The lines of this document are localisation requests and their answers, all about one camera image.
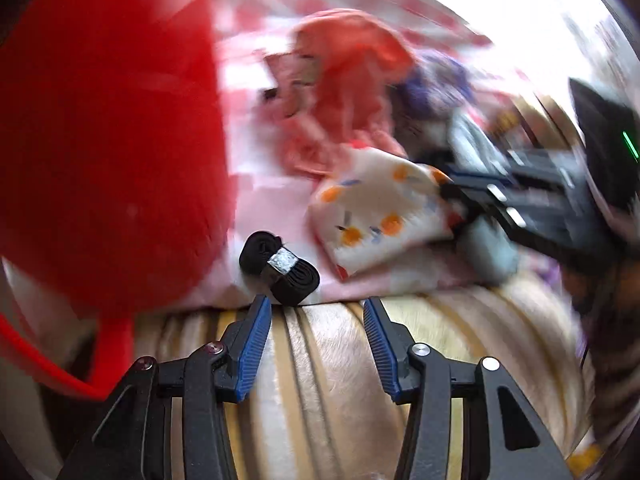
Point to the purple cloth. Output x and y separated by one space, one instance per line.
430 85

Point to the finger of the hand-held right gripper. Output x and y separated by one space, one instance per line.
520 172
530 225

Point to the pink white checked cloth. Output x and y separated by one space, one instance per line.
250 200

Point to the brown small cloth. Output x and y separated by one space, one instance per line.
290 75

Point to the white orange-print fabric pouch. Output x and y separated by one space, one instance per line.
380 210

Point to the grey cloth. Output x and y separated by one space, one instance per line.
470 140

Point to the red plastic container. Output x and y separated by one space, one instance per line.
100 135

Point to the coral orange cloth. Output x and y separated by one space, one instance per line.
350 70

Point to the light blue cloth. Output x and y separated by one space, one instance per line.
487 255

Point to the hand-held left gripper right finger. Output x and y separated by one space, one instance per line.
382 355

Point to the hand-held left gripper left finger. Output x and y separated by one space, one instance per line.
252 350

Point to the beige striped blanket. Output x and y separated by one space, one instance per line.
325 385

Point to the black rolled band silver label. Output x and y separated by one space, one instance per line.
295 275

